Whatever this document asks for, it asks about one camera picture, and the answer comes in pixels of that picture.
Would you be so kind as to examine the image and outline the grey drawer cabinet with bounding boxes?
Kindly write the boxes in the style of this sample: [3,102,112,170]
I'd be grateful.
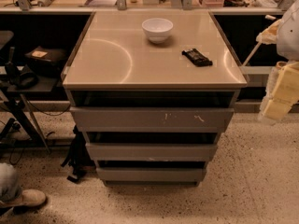
[63,9,247,185]

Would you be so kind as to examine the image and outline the black snack bar packet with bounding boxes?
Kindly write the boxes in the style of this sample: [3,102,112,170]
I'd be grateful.
[181,49,213,67]

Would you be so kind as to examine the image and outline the grey drawer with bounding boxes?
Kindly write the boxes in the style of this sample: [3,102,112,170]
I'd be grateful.
[96,168,206,182]
[86,143,217,161]
[70,107,234,133]

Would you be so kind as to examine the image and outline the white stick with black tip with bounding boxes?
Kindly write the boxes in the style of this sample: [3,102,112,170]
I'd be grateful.
[242,15,278,66]

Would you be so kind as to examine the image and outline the grey middle drawer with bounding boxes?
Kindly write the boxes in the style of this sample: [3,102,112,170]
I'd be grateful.
[86,143,217,161]

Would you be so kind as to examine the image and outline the white ceramic bowl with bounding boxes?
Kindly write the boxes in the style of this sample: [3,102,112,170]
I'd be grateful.
[142,18,174,44]

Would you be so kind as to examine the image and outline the black side table stand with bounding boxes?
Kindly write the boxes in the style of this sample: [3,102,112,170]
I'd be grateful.
[0,30,60,156]

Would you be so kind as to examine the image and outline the black headphones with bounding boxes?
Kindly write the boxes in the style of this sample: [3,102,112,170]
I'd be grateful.
[5,63,38,89]

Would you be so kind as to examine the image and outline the grey trouser leg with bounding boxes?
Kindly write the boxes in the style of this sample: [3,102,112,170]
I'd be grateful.
[0,163,21,203]

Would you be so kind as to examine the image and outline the grey bottom drawer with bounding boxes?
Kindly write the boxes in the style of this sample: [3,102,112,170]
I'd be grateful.
[96,168,206,182]

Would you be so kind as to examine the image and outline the grey top drawer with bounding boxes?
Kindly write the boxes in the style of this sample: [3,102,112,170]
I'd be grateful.
[70,107,234,133]

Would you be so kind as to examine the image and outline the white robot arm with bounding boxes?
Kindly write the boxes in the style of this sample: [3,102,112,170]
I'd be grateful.
[256,0,299,125]

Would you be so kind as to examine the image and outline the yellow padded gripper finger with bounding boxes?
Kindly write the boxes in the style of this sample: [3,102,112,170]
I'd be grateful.
[256,20,281,45]
[258,62,299,121]

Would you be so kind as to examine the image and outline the black box with label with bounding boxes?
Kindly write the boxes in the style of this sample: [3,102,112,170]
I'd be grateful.
[25,47,67,77]

